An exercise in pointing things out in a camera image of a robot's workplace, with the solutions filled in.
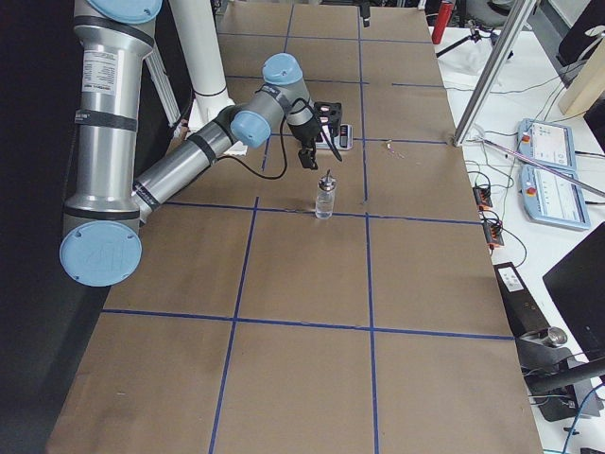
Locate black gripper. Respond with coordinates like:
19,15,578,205
287,109,320,169

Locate clear glass sauce bottle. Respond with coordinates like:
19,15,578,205
315,169,337,219

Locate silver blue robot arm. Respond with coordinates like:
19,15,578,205
59,1,320,288

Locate silver digital kitchen scale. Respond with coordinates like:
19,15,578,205
316,123,354,151

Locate red cylinder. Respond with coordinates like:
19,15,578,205
431,0,455,44

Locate blue teach pendant far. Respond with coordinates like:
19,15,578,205
517,118,577,170

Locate blue teach pendant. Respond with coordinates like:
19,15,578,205
517,118,577,170
519,165,591,230

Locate blue teach pendant near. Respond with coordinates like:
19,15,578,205
519,165,591,230

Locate black box white label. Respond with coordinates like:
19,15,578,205
493,262,550,338

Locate black monitor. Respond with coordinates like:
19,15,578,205
543,226,604,358

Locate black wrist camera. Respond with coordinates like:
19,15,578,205
314,101,342,137

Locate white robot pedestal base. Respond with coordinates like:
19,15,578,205
146,0,233,128

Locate aluminium frame post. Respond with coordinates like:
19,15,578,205
453,0,537,147

